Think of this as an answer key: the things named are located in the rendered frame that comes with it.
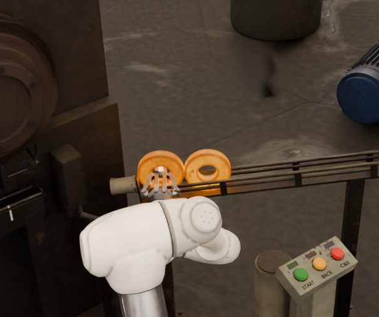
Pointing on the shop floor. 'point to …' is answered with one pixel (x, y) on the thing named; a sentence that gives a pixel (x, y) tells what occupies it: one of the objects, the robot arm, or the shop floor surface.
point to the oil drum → (276, 18)
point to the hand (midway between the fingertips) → (160, 167)
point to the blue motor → (373, 86)
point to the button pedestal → (316, 280)
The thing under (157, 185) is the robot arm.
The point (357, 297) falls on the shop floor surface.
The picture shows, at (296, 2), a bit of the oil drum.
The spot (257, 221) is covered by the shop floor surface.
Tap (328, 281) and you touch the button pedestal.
